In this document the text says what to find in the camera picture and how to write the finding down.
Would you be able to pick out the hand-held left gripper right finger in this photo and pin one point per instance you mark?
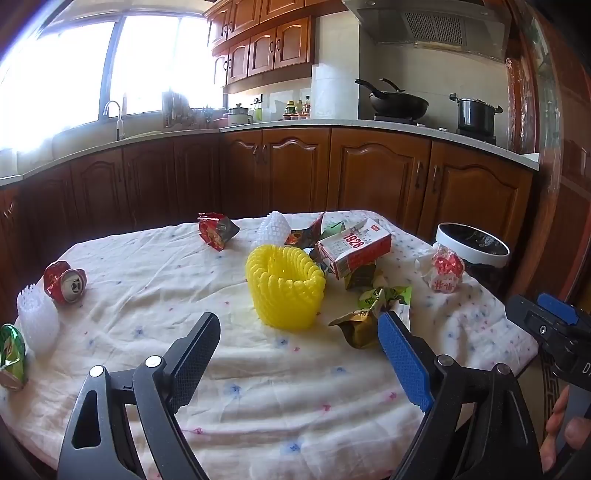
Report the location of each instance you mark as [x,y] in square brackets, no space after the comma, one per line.
[406,364]

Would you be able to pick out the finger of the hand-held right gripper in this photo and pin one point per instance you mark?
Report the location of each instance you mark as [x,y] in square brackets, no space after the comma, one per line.
[526,318]
[558,308]

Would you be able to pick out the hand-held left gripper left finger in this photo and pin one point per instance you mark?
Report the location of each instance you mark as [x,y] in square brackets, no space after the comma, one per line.
[194,360]

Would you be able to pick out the black bin with white rim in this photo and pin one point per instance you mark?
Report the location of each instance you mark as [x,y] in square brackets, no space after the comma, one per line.
[489,281]

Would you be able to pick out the crushed red can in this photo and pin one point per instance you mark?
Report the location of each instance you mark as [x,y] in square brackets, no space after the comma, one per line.
[71,288]

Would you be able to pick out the green and red snack packet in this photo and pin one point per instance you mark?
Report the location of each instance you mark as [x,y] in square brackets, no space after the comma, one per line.
[11,350]

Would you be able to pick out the person's right hand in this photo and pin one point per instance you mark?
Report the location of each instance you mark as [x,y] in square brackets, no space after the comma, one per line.
[556,415]

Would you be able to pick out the gold foil wrapper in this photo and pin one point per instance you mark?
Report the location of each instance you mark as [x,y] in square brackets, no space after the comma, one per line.
[358,330]

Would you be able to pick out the green and white wrapper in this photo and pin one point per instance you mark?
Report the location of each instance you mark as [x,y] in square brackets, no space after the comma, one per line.
[392,295]

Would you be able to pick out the white floral tablecloth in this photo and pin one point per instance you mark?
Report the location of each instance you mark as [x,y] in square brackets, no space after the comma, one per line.
[277,392]

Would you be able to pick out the red and white candy wrapper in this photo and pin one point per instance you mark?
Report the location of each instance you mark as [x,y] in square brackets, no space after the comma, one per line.
[445,270]

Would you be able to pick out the olive green wrapper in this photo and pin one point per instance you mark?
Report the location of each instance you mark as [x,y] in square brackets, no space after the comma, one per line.
[362,279]

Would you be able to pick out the yellow foam fruit net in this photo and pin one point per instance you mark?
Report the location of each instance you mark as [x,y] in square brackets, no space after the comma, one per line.
[286,314]

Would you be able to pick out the red and white milk carton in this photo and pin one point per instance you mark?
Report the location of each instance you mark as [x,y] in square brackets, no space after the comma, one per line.
[360,249]

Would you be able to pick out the red snack wrapper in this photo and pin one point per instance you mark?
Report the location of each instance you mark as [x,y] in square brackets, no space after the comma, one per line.
[214,233]

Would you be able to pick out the white foam fruit net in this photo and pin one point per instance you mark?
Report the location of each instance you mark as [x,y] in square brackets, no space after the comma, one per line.
[39,323]
[272,228]

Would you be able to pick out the light green snack wrapper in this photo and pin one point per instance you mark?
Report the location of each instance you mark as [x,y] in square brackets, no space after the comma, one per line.
[333,228]

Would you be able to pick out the dark orange snack wrapper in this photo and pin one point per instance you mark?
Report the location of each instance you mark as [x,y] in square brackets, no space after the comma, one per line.
[300,236]

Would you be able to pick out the gas stove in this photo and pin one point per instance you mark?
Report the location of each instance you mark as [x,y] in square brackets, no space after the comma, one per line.
[480,137]

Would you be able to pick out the wooden lower cabinets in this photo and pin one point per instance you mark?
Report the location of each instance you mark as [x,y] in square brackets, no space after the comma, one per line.
[369,175]

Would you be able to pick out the wooden cabinets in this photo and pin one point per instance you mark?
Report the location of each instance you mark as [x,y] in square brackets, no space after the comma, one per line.
[369,175]
[272,46]

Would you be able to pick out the black cooking pot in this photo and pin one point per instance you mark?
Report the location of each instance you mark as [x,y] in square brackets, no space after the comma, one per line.
[475,115]

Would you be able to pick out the chrome faucet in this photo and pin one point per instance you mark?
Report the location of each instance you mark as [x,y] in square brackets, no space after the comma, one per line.
[119,127]

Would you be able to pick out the white rice cooker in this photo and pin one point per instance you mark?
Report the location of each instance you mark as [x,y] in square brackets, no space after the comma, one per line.
[239,117]

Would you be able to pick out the dish rack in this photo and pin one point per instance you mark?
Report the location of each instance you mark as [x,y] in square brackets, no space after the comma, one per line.
[184,113]

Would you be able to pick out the black wok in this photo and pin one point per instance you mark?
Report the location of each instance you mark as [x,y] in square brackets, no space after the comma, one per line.
[399,106]

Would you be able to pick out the light stone countertop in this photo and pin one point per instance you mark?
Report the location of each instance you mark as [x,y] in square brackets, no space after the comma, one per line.
[323,123]

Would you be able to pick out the condiment bottle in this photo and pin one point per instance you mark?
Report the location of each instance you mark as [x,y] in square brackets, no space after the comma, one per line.
[299,110]
[306,108]
[289,110]

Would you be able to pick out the kitchen window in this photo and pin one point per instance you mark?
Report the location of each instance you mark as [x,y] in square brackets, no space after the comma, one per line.
[69,83]

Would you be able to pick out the steel range hood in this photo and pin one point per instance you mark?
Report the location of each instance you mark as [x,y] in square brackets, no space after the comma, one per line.
[415,27]

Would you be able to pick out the wooden upper cabinets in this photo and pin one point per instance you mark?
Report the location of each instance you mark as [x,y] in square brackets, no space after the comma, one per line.
[272,46]

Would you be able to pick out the wooden door frame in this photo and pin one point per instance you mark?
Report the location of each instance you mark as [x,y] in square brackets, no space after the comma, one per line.
[554,138]

